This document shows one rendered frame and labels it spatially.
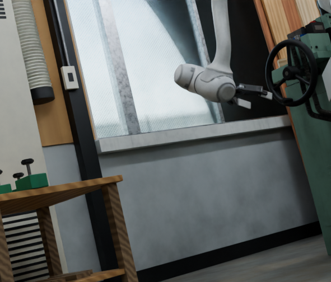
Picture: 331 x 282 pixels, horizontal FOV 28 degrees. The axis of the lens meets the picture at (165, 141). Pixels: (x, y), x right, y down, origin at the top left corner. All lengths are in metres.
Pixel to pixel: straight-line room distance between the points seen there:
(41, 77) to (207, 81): 1.28
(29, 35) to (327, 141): 1.62
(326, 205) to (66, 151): 1.44
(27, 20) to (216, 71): 1.42
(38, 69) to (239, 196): 1.58
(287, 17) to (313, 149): 2.00
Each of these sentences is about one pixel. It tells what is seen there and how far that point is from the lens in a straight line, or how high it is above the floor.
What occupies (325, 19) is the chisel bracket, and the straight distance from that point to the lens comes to 3.12.
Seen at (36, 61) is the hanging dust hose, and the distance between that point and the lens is 3.49.
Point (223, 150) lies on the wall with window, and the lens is 4.25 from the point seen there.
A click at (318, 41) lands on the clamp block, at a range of 2.94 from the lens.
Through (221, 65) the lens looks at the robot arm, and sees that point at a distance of 2.43.
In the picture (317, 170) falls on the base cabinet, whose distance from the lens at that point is 3.05.
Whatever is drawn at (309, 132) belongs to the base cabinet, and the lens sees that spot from 3.05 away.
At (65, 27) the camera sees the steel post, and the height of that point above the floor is 1.51.
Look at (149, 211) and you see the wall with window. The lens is 3.82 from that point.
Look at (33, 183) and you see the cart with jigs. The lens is 2.32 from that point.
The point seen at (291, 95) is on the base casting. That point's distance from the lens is 3.11.
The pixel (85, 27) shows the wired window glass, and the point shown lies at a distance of 4.03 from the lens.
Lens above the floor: 0.30
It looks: 7 degrees up
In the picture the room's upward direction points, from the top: 13 degrees counter-clockwise
